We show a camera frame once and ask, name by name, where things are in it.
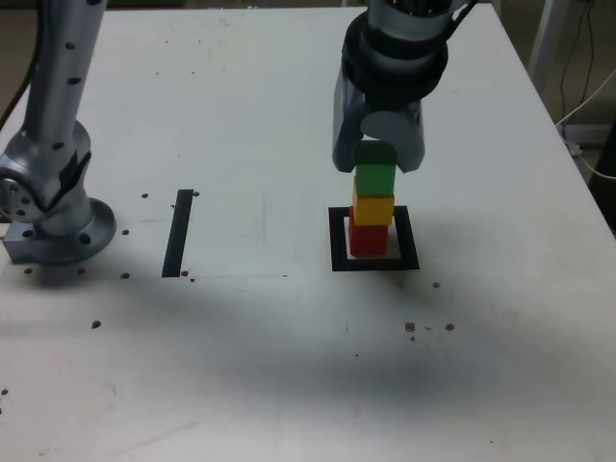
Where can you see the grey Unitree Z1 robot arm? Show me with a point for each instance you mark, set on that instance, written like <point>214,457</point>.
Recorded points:
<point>58,96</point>

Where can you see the red cube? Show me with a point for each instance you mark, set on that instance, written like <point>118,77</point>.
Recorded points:
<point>368,240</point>

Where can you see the black tape strip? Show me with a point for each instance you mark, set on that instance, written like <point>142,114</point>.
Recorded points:
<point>177,236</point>

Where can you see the yellow cube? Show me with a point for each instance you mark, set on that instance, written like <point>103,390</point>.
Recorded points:
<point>373,211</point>

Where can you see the white frame post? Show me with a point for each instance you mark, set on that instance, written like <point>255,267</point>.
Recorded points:
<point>544,38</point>

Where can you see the green cube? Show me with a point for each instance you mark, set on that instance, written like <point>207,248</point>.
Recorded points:
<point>375,178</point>

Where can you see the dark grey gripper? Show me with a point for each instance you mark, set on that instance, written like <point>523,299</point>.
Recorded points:
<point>399,108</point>

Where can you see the black tape square outline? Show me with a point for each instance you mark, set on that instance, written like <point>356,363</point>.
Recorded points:
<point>337,240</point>

